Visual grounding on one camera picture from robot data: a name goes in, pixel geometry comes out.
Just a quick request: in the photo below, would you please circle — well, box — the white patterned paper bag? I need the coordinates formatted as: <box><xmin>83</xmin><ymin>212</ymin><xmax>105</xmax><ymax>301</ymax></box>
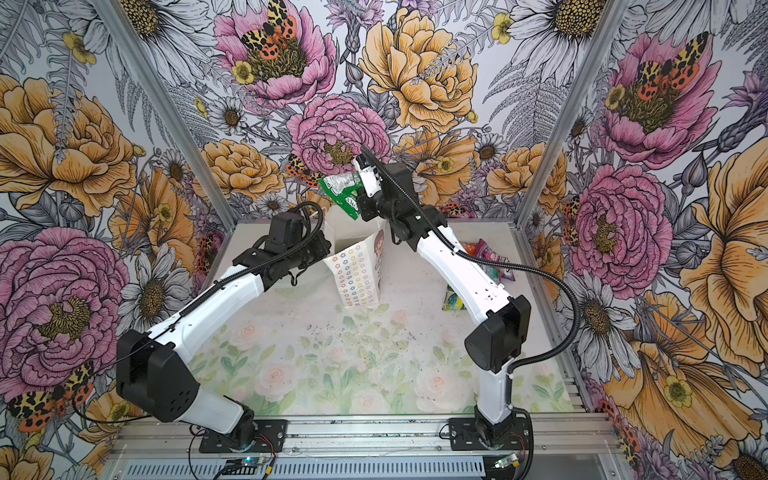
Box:
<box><xmin>323</xmin><ymin>206</ymin><xmax>385</xmax><ymax>308</ymax></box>

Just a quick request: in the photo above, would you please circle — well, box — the green snack packet front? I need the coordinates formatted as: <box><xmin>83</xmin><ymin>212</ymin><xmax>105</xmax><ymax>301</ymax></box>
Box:
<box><xmin>319</xmin><ymin>172</ymin><xmax>366</xmax><ymax>220</ymax></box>

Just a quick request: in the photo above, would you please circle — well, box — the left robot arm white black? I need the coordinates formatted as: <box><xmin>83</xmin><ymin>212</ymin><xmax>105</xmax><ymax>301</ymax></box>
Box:
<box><xmin>116</xmin><ymin>233</ymin><xmax>332</xmax><ymax>451</ymax></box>

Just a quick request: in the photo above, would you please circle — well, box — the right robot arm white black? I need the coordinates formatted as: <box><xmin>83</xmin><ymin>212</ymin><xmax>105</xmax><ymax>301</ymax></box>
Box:
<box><xmin>356</xmin><ymin>187</ymin><xmax>531</xmax><ymax>447</ymax></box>

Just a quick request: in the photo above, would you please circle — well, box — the orange red snack packet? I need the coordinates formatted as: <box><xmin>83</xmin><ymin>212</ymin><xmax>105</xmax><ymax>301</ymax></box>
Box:
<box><xmin>461</xmin><ymin>242</ymin><xmax>478</xmax><ymax>256</ymax></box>

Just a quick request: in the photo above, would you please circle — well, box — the green yellow snack packet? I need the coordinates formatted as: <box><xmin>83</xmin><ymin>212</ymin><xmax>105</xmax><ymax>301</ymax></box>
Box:
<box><xmin>442</xmin><ymin>285</ymin><xmax>466</xmax><ymax>311</ymax></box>

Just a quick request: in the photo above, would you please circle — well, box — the pink purple snack packet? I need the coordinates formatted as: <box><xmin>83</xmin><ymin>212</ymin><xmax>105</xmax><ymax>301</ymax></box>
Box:
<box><xmin>475</xmin><ymin>239</ymin><xmax>515</xmax><ymax>281</ymax></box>

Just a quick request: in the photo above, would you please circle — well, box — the green circuit board left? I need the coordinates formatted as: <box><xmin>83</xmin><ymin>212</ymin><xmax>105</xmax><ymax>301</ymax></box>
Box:
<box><xmin>224</xmin><ymin>456</ymin><xmax>264</xmax><ymax>474</ymax></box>

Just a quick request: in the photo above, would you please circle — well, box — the green circuit board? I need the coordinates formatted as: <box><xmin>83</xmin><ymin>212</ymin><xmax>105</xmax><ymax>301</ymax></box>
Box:
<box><xmin>494</xmin><ymin>453</ymin><xmax>520</xmax><ymax>469</ymax></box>
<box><xmin>224</xmin><ymin>456</ymin><xmax>264</xmax><ymax>474</ymax></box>

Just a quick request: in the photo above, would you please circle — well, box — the green circuit board right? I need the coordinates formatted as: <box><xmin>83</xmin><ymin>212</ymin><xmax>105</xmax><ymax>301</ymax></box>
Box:
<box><xmin>494</xmin><ymin>453</ymin><xmax>520</xmax><ymax>469</ymax></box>

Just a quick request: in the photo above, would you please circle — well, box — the right black corrugated cable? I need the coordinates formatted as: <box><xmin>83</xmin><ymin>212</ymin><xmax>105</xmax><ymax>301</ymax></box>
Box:
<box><xmin>359</xmin><ymin>143</ymin><xmax>581</xmax><ymax>376</ymax></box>

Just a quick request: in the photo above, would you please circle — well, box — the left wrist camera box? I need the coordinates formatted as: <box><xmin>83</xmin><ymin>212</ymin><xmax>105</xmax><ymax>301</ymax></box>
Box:
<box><xmin>264</xmin><ymin>211</ymin><xmax>304</xmax><ymax>255</ymax></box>

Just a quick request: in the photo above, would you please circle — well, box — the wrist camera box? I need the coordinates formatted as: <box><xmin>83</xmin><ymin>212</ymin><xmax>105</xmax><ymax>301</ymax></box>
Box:
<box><xmin>264</xmin><ymin>211</ymin><xmax>304</xmax><ymax>255</ymax></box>
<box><xmin>355</xmin><ymin>151</ymin><xmax>415</xmax><ymax>198</ymax></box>

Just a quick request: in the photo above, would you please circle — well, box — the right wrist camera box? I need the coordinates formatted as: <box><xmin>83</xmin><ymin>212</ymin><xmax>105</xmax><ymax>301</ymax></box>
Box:
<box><xmin>355</xmin><ymin>151</ymin><xmax>415</xmax><ymax>198</ymax></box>

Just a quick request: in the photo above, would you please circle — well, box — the left black cable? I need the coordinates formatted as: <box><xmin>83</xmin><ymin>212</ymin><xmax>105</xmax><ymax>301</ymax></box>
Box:
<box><xmin>71</xmin><ymin>200</ymin><xmax>325</xmax><ymax>426</ymax></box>

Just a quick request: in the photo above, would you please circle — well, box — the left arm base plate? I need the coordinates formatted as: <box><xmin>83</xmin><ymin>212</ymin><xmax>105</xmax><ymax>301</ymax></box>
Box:
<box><xmin>198</xmin><ymin>419</ymin><xmax>288</xmax><ymax>454</ymax></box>

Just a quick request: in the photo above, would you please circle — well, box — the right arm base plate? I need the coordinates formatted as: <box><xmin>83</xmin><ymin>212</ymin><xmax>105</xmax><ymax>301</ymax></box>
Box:
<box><xmin>447</xmin><ymin>412</ymin><xmax>533</xmax><ymax>451</ymax></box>

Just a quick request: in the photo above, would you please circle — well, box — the aluminium front rail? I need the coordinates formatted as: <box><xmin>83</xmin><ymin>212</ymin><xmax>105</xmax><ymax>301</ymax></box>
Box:
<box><xmin>101</xmin><ymin>413</ymin><xmax>633</xmax><ymax>479</ymax></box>

